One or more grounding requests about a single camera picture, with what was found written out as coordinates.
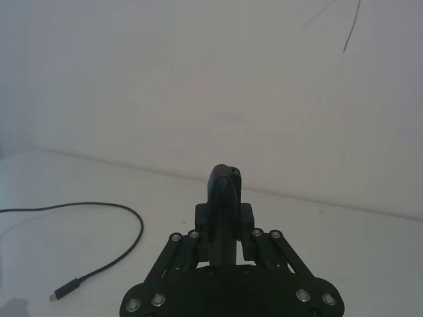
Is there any black cable with plug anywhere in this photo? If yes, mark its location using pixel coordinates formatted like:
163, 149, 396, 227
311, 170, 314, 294
0, 201, 145, 303

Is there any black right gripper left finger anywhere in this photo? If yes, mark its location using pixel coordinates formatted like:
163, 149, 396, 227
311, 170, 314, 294
144, 163, 233, 285

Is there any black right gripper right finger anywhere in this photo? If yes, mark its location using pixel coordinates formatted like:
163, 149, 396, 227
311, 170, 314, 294
228, 166, 319, 279

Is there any white table cloth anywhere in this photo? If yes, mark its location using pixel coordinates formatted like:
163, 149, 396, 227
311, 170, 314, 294
0, 147, 423, 317

